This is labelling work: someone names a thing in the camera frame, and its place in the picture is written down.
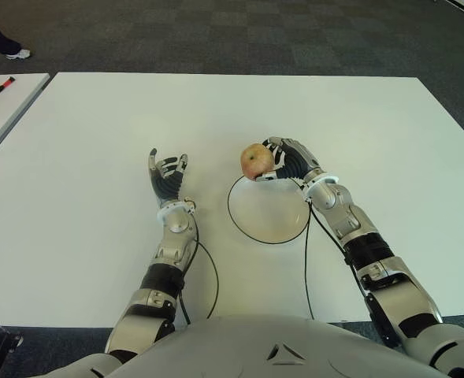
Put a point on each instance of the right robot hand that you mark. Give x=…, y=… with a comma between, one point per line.
x=294, y=161

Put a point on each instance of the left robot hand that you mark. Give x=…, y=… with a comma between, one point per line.
x=166, y=183

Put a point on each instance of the yellow-red apple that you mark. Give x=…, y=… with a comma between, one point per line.
x=257, y=161

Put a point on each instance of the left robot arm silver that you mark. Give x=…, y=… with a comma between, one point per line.
x=168, y=260

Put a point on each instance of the white plate black rim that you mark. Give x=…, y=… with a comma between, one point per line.
x=267, y=212

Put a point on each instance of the grey robot torso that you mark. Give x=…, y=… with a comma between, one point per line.
x=275, y=346

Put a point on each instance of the red and black marker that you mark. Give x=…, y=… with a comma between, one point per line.
x=4, y=86

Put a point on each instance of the white sneaker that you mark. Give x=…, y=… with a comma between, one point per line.
x=19, y=54

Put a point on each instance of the black stand part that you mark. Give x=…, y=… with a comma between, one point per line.
x=3, y=342

